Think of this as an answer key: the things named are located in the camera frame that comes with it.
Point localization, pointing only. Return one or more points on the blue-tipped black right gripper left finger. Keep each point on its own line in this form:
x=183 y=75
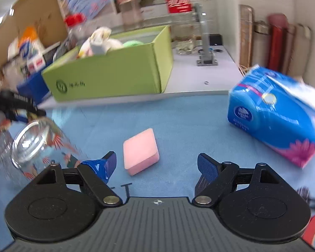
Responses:
x=84 y=185

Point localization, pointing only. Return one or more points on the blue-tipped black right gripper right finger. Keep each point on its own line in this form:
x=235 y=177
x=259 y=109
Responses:
x=217 y=180

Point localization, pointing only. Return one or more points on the pink sponge block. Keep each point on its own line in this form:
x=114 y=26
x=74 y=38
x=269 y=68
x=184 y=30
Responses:
x=140 y=152

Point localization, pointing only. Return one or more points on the green soft toy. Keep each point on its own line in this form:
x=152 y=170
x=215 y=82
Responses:
x=132 y=43

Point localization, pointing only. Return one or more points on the decorated clear glass jar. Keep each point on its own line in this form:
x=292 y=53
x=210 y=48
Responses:
x=38 y=145

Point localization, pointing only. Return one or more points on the white red small box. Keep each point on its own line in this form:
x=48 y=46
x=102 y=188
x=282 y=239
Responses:
x=36 y=63

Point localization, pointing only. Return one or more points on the white blue wipes pack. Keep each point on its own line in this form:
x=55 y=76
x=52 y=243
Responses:
x=30 y=44

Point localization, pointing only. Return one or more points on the blue tissue pack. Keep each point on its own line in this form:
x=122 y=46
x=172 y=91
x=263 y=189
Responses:
x=276 y=110

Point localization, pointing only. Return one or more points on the brown cardboard box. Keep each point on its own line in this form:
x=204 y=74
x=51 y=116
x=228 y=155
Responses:
x=43 y=15

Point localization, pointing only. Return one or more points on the striped dark cloth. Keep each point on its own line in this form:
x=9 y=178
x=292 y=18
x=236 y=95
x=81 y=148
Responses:
x=304 y=192

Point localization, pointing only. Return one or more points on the red-lidded plastic jar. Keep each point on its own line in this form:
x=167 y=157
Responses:
x=77 y=30

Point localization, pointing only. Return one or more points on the floral white cloth bundle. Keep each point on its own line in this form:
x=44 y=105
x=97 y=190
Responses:
x=85 y=49

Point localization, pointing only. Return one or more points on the white plush with yellow patch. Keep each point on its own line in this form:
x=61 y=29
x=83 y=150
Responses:
x=110 y=43

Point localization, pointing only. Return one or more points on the green cardboard box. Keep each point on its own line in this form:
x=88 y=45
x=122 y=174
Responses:
x=129 y=71

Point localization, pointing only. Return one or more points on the small silver thermos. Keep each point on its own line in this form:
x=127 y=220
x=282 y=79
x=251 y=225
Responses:
x=261 y=43

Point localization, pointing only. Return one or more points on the beige thermos flask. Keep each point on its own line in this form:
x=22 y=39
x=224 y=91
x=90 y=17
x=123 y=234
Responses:
x=301 y=51

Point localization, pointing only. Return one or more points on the red thermos flask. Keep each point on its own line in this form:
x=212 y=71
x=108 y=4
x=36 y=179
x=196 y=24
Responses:
x=278 y=25

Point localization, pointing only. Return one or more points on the cola plastic bottle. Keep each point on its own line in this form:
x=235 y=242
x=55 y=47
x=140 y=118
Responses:
x=182 y=27

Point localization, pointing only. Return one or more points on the grey metal clamp bracket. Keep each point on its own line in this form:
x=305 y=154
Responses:
x=205 y=54

